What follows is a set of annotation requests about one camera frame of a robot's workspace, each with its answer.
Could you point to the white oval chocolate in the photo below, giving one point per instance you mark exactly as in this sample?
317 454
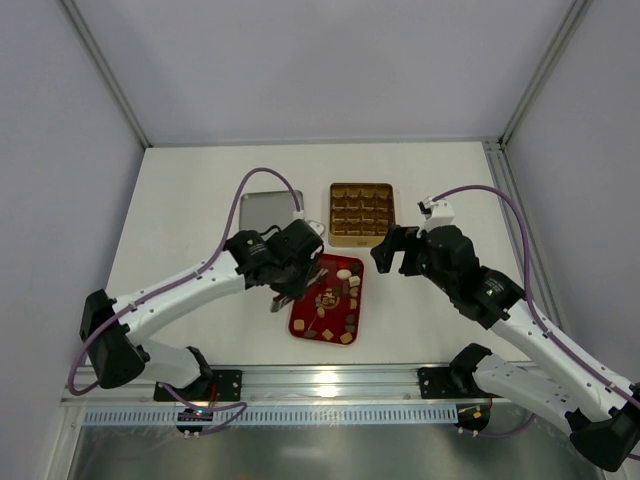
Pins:
343 274

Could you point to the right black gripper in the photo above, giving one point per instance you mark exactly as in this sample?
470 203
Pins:
406 251

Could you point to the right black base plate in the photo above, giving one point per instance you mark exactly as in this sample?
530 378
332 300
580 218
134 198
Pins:
436 383

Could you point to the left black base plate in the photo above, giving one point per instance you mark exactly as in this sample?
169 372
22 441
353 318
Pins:
224 386

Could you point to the caramel square chocolate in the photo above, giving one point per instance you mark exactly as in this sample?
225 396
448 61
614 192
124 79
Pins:
328 334

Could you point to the aluminium front rail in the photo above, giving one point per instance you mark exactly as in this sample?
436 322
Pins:
322 395

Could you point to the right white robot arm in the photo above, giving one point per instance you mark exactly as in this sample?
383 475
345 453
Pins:
597 408

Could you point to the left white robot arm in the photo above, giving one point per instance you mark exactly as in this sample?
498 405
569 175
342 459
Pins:
117 332

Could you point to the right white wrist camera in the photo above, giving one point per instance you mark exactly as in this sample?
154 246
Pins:
436 213

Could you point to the silver tin lid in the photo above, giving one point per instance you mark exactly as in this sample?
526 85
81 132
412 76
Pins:
266 212

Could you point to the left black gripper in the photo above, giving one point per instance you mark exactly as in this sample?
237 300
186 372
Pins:
293 285

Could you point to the metal tongs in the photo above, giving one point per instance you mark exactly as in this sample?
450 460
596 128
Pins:
281 300

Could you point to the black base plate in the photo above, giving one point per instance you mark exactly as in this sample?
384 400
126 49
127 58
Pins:
436 383
224 386

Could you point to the red tray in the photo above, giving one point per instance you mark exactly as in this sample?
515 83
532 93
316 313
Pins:
332 304

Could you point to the gold chocolate box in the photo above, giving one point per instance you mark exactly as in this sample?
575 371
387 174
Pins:
360 214

